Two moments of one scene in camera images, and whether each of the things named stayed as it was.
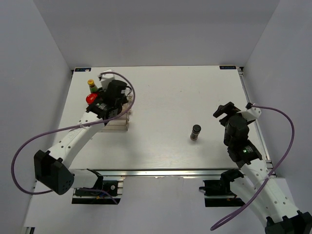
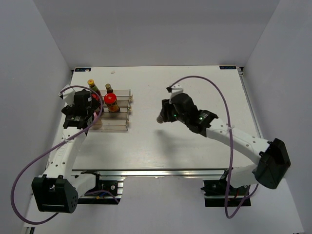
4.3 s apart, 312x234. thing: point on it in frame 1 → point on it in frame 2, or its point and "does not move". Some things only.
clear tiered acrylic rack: x=121 y=123 does not move
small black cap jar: x=196 y=130 → x=160 y=119
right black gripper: x=229 y=109 → x=165 y=108
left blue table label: x=82 y=69 does not move
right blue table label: x=227 y=67 does not move
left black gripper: x=124 y=100 → x=68 y=110
